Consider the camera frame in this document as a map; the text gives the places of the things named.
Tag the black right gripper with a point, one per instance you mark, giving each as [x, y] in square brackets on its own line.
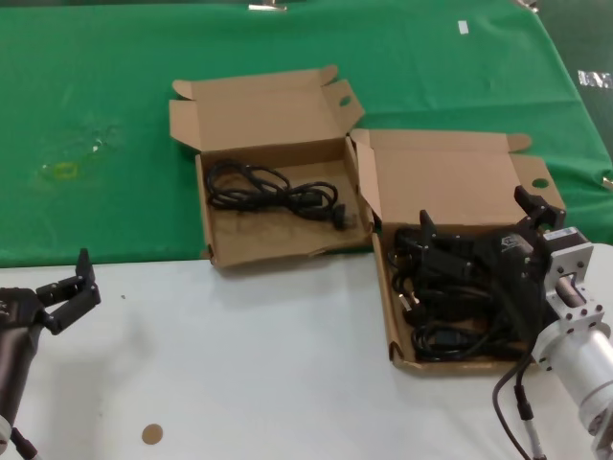
[517, 278]

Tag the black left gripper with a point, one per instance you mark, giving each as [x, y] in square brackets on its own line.
[16, 364]

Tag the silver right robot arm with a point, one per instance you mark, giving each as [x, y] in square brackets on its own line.
[589, 345]

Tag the open brown cardboard box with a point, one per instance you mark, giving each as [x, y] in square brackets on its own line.
[278, 239]
[440, 182]

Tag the metal table clamp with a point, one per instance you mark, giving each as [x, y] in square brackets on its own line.
[608, 181]
[268, 6]

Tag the clear tape patch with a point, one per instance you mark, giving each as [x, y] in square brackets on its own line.
[98, 144]

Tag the brown cardboard disc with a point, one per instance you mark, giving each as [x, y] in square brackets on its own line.
[152, 434]

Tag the silver foil tape strip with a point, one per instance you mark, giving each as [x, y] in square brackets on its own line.
[594, 79]

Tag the white tape piece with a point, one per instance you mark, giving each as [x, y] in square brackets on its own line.
[463, 28]

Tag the green table cloth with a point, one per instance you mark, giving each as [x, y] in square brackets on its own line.
[96, 72]

